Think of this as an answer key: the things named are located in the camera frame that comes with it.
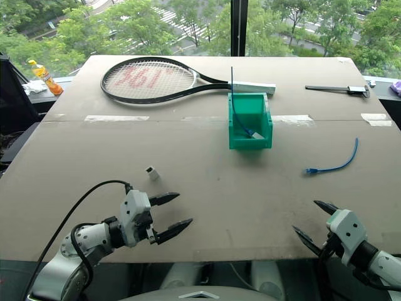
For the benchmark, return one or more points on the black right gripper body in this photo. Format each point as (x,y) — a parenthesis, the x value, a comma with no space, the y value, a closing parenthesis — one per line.
(332,246)

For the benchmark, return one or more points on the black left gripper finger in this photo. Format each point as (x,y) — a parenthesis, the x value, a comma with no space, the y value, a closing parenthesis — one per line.
(175,229)
(164,198)

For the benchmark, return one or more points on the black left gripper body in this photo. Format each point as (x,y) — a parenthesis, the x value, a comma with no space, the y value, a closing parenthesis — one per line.
(144,220)

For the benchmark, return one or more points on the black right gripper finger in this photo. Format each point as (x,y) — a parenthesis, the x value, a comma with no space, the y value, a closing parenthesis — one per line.
(327,207)
(307,239)

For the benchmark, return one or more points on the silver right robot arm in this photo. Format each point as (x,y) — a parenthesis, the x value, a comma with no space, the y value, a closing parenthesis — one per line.
(387,266)

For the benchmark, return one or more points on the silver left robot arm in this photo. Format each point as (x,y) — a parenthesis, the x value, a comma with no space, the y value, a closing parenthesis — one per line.
(91,238)

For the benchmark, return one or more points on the grey rounded shell with chevron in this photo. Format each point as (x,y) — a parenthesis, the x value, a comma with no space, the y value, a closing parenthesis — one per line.
(200,294)

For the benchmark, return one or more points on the white tape strip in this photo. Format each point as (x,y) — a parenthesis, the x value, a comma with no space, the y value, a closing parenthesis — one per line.
(294,118)
(376,119)
(116,118)

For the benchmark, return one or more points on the green plastic bin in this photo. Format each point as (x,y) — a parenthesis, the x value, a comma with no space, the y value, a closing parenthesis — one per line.
(250,143)

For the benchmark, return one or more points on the black digital caliper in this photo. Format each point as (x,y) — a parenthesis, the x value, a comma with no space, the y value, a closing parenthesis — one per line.
(329,89)

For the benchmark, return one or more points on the purple cloth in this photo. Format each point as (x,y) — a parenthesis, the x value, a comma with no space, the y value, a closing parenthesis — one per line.
(397,87)

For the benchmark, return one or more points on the black white tennis racket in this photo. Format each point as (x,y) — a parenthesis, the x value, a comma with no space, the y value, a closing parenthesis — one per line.
(250,87)

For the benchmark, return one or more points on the orange drink bottle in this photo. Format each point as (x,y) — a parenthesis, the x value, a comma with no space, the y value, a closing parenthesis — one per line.
(47,78)

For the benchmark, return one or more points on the white crumpled cloth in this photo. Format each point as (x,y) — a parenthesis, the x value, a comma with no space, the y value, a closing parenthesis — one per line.
(33,88)

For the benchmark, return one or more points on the black stand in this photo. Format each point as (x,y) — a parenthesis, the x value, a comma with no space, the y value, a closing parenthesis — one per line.
(15,103)

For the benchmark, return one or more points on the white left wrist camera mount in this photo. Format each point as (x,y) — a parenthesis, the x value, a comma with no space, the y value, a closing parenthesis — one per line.
(135,203)

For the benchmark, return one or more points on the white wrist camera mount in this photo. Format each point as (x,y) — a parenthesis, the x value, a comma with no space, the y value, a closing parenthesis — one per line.
(135,203)
(347,229)

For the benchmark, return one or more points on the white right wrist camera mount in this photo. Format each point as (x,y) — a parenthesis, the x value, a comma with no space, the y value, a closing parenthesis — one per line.
(347,229)

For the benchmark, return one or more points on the black window frame post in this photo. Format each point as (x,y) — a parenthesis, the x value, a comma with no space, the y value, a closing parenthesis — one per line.
(238,28)

